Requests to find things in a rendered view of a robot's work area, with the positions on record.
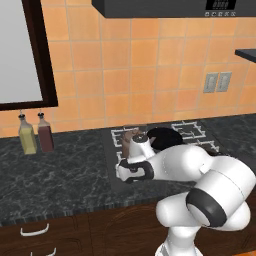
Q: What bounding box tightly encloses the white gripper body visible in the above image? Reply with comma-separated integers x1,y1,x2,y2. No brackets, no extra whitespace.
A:
115,161,138,184

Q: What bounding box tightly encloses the black hob with white grates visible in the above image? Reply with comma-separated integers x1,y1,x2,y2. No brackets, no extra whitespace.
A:
100,120,232,195

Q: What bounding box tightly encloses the black pan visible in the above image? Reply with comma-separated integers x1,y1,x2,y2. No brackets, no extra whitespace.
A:
146,127,185,153

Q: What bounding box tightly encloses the dark wood drawer front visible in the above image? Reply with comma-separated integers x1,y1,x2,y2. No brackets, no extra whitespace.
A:
0,213,91,256

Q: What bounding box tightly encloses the dark red sauce bottle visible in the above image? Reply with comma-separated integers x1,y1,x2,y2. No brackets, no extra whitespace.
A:
36,111,56,154

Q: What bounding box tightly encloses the yellow oil bottle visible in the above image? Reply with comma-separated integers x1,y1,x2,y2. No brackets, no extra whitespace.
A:
17,113,38,156

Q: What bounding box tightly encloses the dark-framed window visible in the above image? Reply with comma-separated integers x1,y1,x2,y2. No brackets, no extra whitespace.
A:
0,0,60,112

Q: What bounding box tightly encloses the dark grey range hood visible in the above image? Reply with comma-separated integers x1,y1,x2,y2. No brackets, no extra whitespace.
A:
91,0,256,20

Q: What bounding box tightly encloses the white drawer handle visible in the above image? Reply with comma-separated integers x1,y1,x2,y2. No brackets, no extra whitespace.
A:
19,223,51,238
29,247,58,256

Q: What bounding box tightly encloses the grey wall socket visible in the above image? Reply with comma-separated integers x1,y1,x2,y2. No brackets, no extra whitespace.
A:
216,71,233,93
202,72,220,94

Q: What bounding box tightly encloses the dark wall shelf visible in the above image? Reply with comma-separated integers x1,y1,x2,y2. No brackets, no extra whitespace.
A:
234,48,256,65

